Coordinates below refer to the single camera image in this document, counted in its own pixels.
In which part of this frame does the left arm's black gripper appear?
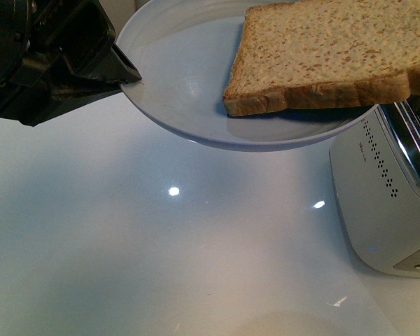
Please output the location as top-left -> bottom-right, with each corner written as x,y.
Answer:
0,1 -> 142,126

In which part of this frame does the light blue round plate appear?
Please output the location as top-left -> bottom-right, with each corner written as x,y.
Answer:
117,1 -> 372,152

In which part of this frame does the slice of brown bread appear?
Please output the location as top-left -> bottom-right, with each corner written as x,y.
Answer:
223,1 -> 420,117

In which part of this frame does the silver two-slot toaster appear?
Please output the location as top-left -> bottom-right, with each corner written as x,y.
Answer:
330,96 -> 420,278

